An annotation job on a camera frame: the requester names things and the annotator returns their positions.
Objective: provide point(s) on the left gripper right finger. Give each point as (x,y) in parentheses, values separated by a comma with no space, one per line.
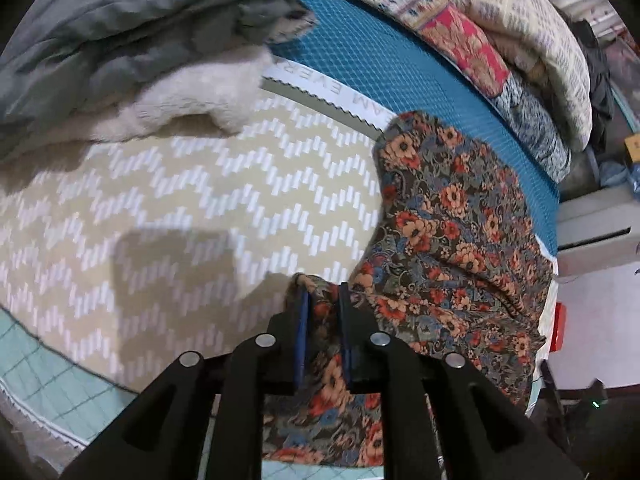
(373,360)

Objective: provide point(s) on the cream patterned pillow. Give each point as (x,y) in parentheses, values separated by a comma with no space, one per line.
(534,37)

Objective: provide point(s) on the beige zigzag mattress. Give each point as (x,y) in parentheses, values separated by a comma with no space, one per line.
(116,258)

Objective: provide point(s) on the red stool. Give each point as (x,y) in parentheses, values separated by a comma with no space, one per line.
(559,324)

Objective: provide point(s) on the patchwork quilt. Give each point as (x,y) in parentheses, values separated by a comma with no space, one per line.
(455,36)

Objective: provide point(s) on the floral patterned dress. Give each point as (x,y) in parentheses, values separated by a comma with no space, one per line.
(453,265)

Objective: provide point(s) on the white cabinet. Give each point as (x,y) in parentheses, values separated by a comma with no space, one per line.
(598,241)

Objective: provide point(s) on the blue mesh mat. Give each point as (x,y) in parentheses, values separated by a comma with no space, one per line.
(363,49)

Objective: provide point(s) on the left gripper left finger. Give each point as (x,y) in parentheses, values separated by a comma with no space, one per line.
(273,361)

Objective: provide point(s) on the grey jacket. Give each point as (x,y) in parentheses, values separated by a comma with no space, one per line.
(65,55)

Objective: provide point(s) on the white fleece garment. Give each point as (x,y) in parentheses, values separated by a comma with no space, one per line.
(222,87)

